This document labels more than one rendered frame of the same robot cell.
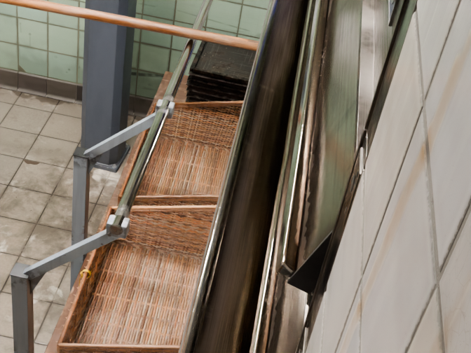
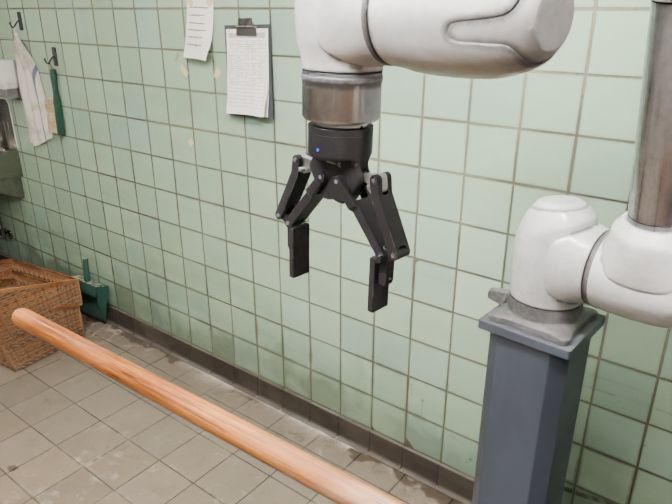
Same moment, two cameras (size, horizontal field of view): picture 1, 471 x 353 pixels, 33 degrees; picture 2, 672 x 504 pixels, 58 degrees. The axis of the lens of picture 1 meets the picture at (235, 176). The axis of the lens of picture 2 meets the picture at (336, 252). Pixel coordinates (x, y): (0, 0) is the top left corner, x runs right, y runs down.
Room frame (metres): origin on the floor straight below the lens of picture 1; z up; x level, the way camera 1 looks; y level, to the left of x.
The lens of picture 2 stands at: (1.72, 0.31, 1.64)
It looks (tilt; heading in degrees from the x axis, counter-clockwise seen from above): 22 degrees down; 36
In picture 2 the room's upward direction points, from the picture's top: straight up
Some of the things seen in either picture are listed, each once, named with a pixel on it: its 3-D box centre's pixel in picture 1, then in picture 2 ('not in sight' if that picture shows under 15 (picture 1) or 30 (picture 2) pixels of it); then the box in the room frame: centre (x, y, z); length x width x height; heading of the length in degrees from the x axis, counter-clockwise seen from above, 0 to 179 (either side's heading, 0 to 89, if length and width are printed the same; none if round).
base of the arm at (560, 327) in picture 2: not in sight; (535, 303); (2.95, 0.66, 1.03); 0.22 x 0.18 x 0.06; 84
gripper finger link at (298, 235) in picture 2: not in sight; (299, 250); (2.29, 0.79, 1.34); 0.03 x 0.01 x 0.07; 173
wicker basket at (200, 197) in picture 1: (205, 162); not in sight; (2.11, 0.11, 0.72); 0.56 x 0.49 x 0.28; 179
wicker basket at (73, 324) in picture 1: (168, 288); not in sight; (1.52, 0.12, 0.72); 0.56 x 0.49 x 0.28; 0
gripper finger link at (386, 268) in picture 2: not in sight; (392, 266); (2.27, 0.64, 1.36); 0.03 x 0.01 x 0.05; 83
